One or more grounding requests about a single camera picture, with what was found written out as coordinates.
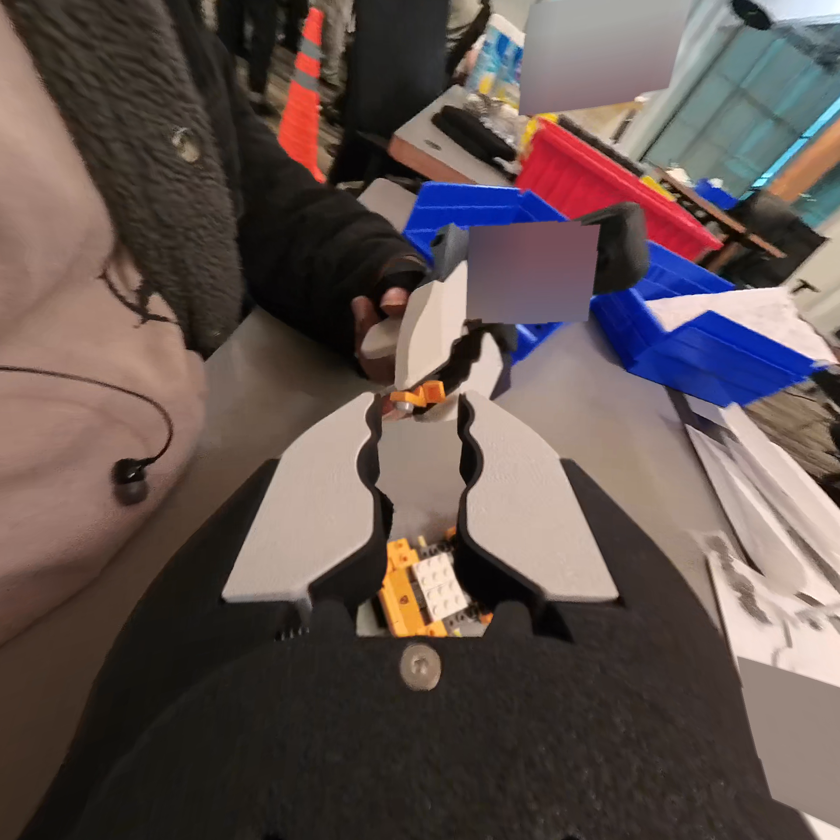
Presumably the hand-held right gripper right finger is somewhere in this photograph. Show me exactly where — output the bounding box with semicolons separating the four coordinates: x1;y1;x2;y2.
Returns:
456;392;621;608

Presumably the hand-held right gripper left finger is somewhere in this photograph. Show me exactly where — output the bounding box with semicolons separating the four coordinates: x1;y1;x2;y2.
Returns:
222;392;391;614

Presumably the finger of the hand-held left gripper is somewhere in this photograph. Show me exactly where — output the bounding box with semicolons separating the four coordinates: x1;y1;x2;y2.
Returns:
436;320;519;421
392;261;470;395

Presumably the small orange lego piece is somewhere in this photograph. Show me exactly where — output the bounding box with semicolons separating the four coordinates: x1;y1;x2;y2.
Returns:
388;381;447;421

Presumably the orange and grey lego car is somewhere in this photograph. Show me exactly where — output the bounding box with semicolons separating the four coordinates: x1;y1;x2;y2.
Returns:
357;525;494;637

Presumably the person's left forearm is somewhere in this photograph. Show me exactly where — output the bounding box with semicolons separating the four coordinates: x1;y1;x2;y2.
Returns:
236;128;431;358

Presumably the person's left hand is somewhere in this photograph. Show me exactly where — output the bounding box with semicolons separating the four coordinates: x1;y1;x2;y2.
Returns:
351;285;411;382

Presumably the blue plastic bin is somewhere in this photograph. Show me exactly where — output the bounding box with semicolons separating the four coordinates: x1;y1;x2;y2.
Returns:
587;239;736;368
402;180;572;365
626;310;824;408

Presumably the red plastic bin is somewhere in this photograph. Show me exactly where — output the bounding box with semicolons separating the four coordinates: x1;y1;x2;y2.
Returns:
515;118;723;263

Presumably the brown wooden table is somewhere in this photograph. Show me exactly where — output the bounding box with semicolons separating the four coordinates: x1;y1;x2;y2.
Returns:
650;164;788;260

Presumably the white paper sheet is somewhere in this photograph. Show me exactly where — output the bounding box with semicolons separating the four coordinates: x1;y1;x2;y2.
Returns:
646;285;840;368

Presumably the black chair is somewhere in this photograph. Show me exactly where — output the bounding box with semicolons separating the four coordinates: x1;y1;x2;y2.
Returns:
722;190;828;290

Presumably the black pouch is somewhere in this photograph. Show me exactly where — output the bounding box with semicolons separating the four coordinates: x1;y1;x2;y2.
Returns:
431;105;519;165

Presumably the grey table with wooden edge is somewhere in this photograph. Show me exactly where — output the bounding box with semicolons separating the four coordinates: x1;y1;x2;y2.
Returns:
388;84;526;186

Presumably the printed instruction booklet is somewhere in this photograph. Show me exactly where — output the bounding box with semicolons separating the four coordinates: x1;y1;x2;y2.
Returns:
696;530;840;665

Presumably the white instruction sheet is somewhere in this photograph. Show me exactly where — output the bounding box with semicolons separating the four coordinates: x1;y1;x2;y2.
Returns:
682;394;840;592

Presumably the blue and white package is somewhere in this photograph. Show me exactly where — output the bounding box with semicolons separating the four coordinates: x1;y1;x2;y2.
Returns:
465;14;526;109

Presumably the orange traffic cone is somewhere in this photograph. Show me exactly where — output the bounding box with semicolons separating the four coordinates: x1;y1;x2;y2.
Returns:
277;7;328;183

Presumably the pale pink shirt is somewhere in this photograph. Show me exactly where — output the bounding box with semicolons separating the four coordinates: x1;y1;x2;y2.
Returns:
0;13;212;647

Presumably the black wired earphone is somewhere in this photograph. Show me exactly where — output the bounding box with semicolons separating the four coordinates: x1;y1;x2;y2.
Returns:
0;365;175;506

